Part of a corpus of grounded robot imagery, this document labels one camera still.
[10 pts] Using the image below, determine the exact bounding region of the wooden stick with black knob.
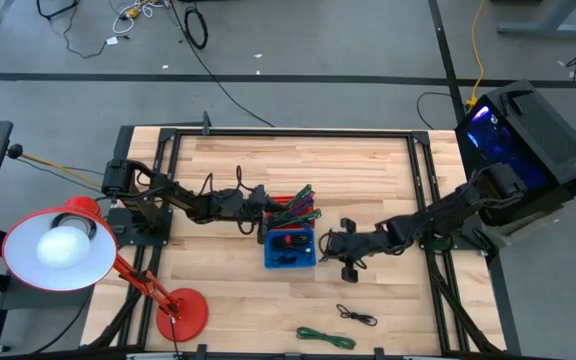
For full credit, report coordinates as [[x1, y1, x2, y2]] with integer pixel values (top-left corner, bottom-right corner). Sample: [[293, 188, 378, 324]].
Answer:
[[6, 143, 105, 190]]

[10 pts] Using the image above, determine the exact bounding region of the blue slotted plastic basket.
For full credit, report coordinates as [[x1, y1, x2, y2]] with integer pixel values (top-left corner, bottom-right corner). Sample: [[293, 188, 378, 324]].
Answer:
[[262, 227, 318, 271]]

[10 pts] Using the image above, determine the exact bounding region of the white cable bundle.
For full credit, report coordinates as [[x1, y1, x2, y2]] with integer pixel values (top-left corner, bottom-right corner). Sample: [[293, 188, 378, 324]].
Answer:
[[106, 0, 170, 47]]

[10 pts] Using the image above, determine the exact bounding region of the black computer tower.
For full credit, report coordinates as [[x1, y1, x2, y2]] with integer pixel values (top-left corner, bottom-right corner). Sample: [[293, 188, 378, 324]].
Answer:
[[455, 78, 576, 227]]

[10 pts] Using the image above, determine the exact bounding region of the purple braided cable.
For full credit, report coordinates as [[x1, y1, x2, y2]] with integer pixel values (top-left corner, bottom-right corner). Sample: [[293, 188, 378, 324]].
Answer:
[[290, 192, 317, 215]]

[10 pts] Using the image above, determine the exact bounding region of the black USB cable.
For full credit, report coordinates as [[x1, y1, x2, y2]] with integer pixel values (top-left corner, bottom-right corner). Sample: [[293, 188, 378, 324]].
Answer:
[[271, 232, 313, 253]]

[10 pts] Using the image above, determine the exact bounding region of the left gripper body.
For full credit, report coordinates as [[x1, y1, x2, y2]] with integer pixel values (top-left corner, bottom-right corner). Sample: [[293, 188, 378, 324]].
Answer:
[[240, 197, 268, 224]]

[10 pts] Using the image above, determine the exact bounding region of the black aluminium rig frame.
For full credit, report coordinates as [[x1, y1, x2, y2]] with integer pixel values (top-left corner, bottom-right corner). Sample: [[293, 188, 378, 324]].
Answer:
[[81, 127, 524, 360]]

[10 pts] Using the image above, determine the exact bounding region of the red desk lamp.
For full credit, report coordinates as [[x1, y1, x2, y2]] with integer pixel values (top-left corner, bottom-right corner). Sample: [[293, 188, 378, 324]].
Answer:
[[0, 195, 210, 344]]

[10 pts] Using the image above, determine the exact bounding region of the coiled black floor cable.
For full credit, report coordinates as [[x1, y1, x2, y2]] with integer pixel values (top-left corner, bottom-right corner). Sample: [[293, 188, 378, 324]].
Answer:
[[183, 5, 210, 51]]

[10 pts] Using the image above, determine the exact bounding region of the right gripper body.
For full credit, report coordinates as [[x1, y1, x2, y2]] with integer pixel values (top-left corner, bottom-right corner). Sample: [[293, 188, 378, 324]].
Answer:
[[335, 224, 389, 264]]

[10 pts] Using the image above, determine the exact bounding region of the green braided cable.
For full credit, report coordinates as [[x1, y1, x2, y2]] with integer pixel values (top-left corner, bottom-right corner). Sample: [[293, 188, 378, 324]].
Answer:
[[295, 326, 358, 351], [271, 208, 323, 229], [285, 183, 315, 211]]

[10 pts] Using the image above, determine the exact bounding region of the yellow floor cable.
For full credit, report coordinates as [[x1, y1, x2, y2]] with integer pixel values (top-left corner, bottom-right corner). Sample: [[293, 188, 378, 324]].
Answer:
[[464, 0, 490, 109]]

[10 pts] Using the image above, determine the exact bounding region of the grey desk leg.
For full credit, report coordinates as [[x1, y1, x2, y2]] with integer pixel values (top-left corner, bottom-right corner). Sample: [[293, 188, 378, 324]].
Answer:
[[490, 0, 576, 40]]

